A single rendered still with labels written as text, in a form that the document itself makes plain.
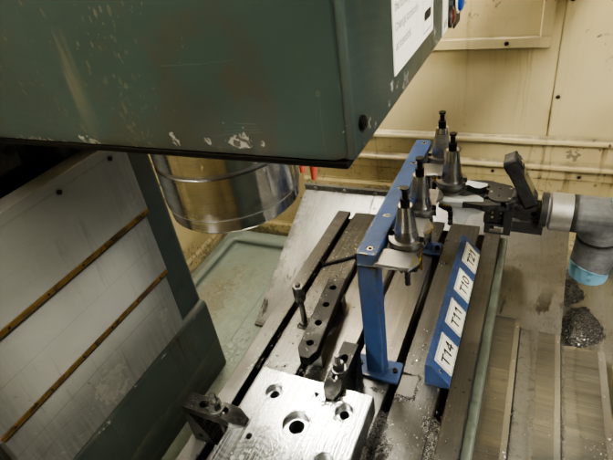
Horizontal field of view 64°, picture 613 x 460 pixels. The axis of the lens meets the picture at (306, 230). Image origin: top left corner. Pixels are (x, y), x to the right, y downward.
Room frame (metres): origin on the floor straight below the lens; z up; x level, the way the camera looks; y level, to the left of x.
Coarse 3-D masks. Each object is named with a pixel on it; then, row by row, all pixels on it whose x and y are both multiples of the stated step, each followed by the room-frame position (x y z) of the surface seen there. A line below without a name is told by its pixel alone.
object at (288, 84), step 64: (0, 0) 0.45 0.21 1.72; (64, 0) 0.42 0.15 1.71; (128, 0) 0.39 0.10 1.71; (192, 0) 0.36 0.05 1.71; (256, 0) 0.34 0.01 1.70; (320, 0) 0.32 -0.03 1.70; (384, 0) 0.39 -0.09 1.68; (448, 0) 0.63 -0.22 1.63; (0, 64) 0.47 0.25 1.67; (64, 64) 0.43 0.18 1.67; (128, 64) 0.40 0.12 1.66; (192, 64) 0.37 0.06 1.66; (256, 64) 0.34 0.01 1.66; (320, 64) 0.32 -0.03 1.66; (384, 64) 0.39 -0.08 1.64; (0, 128) 0.50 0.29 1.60; (64, 128) 0.45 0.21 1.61; (128, 128) 0.41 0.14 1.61; (192, 128) 0.38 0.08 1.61; (256, 128) 0.35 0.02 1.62; (320, 128) 0.32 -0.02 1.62
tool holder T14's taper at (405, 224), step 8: (400, 208) 0.70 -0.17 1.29; (408, 208) 0.69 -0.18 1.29; (400, 216) 0.70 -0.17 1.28; (408, 216) 0.69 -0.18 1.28; (400, 224) 0.69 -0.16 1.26; (408, 224) 0.69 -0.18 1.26; (416, 224) 0.70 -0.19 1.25; (400, 232) 0.69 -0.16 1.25; (408, 232) 0.69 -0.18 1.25; (416, 232) 0.69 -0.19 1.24; (400, 240) 0.69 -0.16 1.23; (408, 240) 0.69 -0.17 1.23
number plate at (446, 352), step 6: (444, 336) 0.70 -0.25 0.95; (444, 342) 0.69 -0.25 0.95; (450, 342) 0.70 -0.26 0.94; (438, 348) 0.67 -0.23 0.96; (444, 348) 0.68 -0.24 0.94; (450, 348) 0.68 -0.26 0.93; (456, 348) 0.69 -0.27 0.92; (438, 354) 0.66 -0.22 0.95; (444, 354) 0.66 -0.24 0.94; (450, 354) 0.67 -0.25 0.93; (456, 354) 0.68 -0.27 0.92; (438, 360) 0.64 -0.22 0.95; (444, 360) 0.65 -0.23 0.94; (450, 360) 0.66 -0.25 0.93; (444, 366) 0.64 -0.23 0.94; (450, 366) 0.64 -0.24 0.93; (450, 372) 0.63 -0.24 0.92
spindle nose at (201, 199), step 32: (160, 160) 0.47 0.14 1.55; (192, 160) 0.44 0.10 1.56; (224, 160) 0.44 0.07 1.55; (192, 192) 0.45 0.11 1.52; (224, 192) 0.44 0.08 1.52; (256, 192) 0.45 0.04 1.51; (288, 192) 0.47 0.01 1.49; (192, 224) 0.46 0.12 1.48; (224, 224) 0.44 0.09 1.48; (256, 224) 0.45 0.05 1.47
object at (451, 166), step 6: (456, 150) 0.87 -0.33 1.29; (450, 156) 0.87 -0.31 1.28; (456, 156) 0.87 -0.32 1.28; (444, 162) 0.88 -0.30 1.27; (450, 162) 0.87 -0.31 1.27; (456, 162) 0.86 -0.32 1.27; (444, 168) 0.87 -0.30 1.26; (450, 168) 0.86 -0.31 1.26; (456, 168) 0.86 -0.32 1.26; (444, 174) 0.87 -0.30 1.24; (450, 174) 0.86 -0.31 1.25; (456, 174) 0.86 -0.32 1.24; (444, 180) 0.87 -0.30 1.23; (450, 180) 0.86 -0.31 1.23; (456, 180) 0.86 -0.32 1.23
